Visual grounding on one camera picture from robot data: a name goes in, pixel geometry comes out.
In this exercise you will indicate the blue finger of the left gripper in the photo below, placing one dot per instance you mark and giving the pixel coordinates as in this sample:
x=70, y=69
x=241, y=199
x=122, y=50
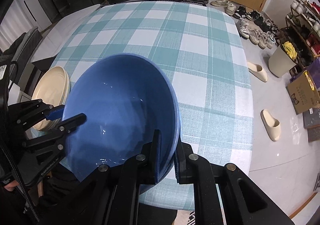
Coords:
x=71, y=124
x=55, y=113

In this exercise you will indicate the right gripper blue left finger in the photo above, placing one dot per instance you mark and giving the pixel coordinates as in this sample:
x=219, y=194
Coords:
x=156, y=154

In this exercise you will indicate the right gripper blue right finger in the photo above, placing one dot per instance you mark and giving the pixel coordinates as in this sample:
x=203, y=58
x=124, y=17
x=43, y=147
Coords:
x=183, y=169

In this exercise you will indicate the cream plate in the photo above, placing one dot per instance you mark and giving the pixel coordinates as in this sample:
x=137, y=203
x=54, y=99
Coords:
x=53, y=87

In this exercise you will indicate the blue bowl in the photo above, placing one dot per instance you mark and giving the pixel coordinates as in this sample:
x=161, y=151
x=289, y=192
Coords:
x=125, y=98

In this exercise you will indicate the person's left hand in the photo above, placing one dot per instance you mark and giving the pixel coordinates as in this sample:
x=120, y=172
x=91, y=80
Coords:
x=11, y=186

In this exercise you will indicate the cream slipper near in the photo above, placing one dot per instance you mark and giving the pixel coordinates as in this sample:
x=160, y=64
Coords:
x=272, y=125

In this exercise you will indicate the cream slipper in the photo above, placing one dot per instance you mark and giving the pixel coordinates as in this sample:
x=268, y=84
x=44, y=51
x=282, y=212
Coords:
x=272, y=125
x=258, y=71

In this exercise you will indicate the teal checked tablecloth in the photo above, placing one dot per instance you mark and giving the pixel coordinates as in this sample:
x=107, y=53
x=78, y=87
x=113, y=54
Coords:
x=197, y=47

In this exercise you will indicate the cream slipper far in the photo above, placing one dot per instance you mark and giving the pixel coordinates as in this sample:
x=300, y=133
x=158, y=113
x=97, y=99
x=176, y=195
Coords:
x=258, y=71

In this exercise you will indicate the cardboard box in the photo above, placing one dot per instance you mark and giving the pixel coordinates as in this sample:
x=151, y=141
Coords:
x=303, y=93

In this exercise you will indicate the beige trash bin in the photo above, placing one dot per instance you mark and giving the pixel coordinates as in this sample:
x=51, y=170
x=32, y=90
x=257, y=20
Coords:
x=283, y=59

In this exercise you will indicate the wooden shoe rack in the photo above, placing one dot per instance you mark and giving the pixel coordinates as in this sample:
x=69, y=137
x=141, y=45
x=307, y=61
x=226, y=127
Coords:
x=302, y=30

